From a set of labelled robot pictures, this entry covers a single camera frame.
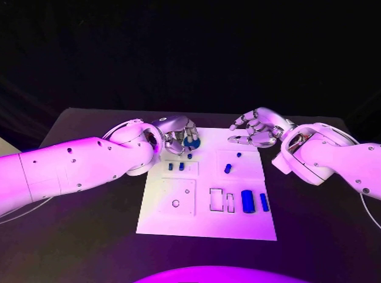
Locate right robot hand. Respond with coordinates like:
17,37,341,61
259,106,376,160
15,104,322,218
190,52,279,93
228,107,298,149

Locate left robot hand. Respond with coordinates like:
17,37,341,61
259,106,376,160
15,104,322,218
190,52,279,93
150,115,202,157

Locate blue gear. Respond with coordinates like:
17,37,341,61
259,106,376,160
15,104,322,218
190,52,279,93
183,136,202,149

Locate white task board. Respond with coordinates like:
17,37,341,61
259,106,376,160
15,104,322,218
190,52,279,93
135,127,278,241

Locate thick blue cylinder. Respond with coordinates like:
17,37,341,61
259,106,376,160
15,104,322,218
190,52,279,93
240,189,256,214

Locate thin long blue cylinder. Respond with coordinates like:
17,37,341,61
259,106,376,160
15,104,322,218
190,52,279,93
259,193,271,212

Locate white cable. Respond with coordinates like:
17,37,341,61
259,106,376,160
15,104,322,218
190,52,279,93
101,119,147,139
0,196,55,229
360,192,381,239

